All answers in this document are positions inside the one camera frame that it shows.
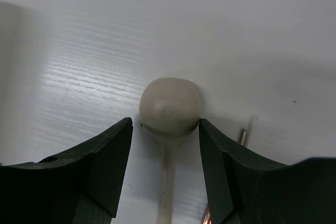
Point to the silver chopstick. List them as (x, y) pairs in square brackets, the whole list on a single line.
[(246, 133)]

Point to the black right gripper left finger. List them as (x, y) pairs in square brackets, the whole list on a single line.
[(79, 185)]

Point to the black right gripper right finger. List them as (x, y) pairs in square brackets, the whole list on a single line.
[(245, 187)]

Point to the white plastic spoon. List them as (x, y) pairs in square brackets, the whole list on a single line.
[(170, 110)]

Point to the copper chopstick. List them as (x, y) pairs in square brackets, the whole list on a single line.
[(207, 217)]

